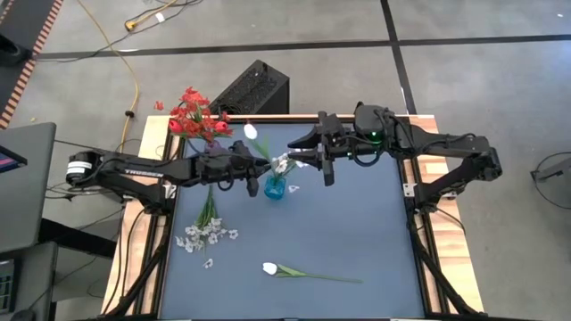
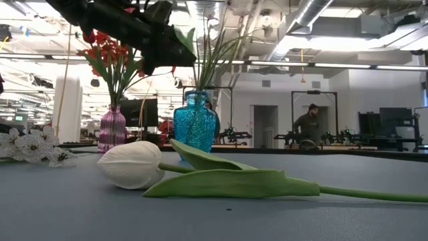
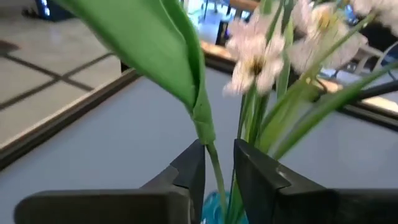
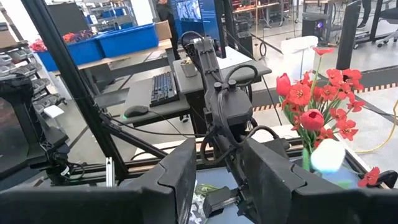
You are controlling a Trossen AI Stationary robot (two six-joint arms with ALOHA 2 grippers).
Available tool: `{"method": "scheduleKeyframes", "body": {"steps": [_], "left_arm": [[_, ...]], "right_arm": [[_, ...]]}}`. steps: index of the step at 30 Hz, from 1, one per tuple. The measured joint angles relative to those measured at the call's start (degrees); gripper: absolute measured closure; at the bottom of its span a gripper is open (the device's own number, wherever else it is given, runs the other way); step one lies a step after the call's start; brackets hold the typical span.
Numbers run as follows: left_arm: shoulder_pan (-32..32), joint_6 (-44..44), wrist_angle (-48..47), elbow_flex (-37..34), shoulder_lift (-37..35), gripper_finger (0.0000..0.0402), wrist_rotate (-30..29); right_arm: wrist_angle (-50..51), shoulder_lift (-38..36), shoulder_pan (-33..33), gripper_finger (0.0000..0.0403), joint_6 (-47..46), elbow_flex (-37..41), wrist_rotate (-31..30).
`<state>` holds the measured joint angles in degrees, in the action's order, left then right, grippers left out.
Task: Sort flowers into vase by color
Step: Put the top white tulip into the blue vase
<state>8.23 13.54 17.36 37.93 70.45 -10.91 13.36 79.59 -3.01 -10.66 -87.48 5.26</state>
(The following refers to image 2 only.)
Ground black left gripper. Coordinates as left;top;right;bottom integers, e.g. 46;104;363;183
86;13;198;76

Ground white blossom spray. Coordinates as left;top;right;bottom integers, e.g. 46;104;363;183
173;0;268;94
0;125;78;168

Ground red flower bunch green stems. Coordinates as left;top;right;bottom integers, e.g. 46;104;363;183
76;29;177;106

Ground purple ribbed glass vase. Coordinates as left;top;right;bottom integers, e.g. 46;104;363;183
97;104;127;153

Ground white tulip green leaves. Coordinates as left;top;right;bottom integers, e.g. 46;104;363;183
96;139;428;204

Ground blue patterned glass vase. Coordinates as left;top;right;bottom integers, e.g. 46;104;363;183
173;90;217;161

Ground black computer monitor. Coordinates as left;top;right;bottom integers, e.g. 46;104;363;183
379;106;414;137
119;98;159;127
358;111;381;137

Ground person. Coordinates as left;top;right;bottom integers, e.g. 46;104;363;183
292;102;322;145
204;99;221;145

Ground white round pillar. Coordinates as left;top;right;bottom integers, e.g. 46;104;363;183
51;72;84;143

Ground yellow hanging cable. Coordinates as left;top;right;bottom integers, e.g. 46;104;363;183
54;25;73;135

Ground black table edge frame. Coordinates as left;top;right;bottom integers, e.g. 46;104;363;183
58;143;428;163

